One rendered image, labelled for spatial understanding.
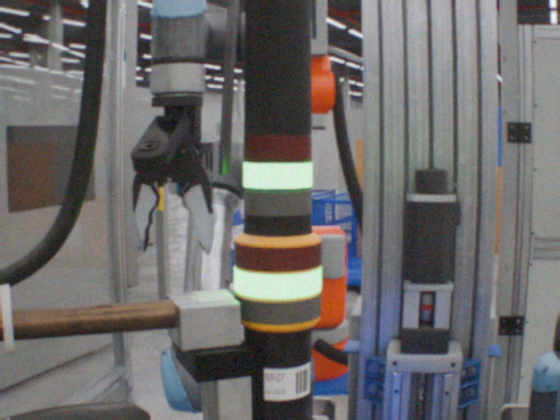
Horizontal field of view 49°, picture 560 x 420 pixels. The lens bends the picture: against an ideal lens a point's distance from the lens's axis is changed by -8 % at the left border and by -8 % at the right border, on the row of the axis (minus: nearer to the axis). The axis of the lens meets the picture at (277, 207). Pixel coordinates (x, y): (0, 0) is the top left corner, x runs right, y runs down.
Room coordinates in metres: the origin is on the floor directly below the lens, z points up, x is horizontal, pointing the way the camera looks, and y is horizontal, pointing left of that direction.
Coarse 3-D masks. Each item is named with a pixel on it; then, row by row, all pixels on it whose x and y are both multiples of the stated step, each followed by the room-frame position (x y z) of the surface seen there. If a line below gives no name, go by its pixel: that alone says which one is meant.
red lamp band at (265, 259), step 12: (240, 252) 0.32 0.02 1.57; (252, 252) 0.31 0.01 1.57; (264, 252) 0.31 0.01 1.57; (276, 252) 0.31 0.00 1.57; (288, 252) 0.31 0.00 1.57; (300, 252) 0.31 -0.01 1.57; (312, 252) 0.31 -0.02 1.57; (240, 264) 0.32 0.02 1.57; (252, 264) 0.31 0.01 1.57; (264, 264) 0.31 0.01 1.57; (276, 264) 0.31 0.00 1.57; (288, 264) 0.31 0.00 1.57; (300, 264) 0.31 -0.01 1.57; (312, 264) 0.31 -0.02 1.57
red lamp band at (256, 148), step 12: (252, 144) 0.32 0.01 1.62; (264, 144) 0.31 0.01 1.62; (276, 144) 0.31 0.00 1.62; (288, 144) 0.31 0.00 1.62; (300, 144) 0.32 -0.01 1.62; (252, 156) 0.32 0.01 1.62; (264, 156) 0.31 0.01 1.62; (276, 156) 0.31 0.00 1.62; (288, 156) 0.31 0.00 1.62; (300, 156) 0.32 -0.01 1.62
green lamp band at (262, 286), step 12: (240, 276) 0.32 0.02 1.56; (252, 276) 0.31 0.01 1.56; (264, 276) 0.31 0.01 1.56; (276, 276) 0.31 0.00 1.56; (288, 276) 0.31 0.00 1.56; (300, 276) 0.31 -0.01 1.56; (312, 276) 0.32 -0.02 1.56; (240, 288) 0.32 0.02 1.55; (252, 288) 0.31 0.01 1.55; (264, 288) 0.31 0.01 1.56; (276, 288) 0.31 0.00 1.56; (288, 288) 0.31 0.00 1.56; (300, 288) 0.31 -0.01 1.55; (312, 288) 0.31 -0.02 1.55
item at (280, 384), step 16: (256, 336) 0.31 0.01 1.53; (272, 336) 0.31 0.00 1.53; (288, 336) 0.31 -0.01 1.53; (304, 336) 0.32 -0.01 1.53; (256, 352) 0.32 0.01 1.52; (272, 352) 0.31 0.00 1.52; (288, 352) 0.31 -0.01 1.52; (304, 352) 0.32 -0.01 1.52; (256, 368) 0.32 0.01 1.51; (272, 368) 0.31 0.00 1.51; (288, 368) 0.31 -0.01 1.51; (304, 368) 0.32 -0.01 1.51; (256, 384) 0.32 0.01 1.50; (272, 384) 0.31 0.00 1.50; (288, 384) 0.31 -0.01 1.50; (304, 384) 0.32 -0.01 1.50; (256, 400) 0.32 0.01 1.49; (272, 400) 0.31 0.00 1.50; (288, 400) 0.31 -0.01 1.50; (304, 400) 0.32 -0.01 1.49; (256, 416) 0.32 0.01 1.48; (272, 416) 0.31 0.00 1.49; (288, 416) 0.31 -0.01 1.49; (304, 416) 0.32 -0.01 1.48
